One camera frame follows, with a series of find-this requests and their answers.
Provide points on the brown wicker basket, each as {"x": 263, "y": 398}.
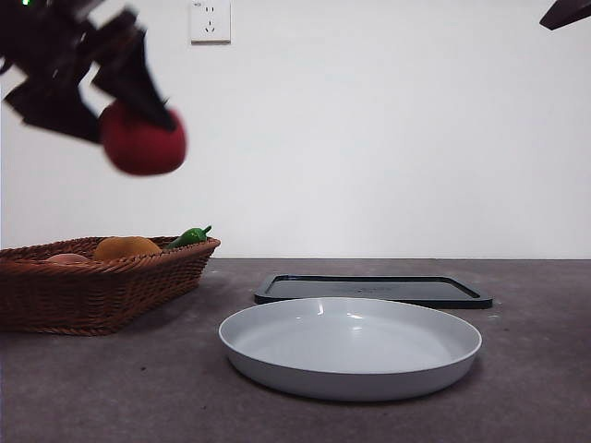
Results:
{"x": 92, "y": 295}

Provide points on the green chili pepper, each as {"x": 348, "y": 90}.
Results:
{"x": 187, "y": 237}

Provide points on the black rectangular tray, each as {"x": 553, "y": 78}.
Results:
{"x": 415, "y": 290}

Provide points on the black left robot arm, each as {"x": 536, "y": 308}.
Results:
{"x": 41, "y": 37}

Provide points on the pale grey round plate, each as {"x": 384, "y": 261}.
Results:
{"x": 346, "y": 350}

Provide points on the red tomato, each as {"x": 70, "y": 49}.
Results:
{"x": 143, "y": 147}

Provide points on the white wall socket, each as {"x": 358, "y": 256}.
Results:
{"x": 210, "y": 23}

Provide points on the pink peach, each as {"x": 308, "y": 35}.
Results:
{"x": 69, "y": 259}

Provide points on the orange round fruit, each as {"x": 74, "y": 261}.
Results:
{"x": 127, "y": 247}

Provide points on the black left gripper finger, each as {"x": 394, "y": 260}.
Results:
{"x": 138, "y": 83}
{"x": 55, "y": 108}

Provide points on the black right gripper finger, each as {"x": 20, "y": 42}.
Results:
{"x": 570, "y": 13}

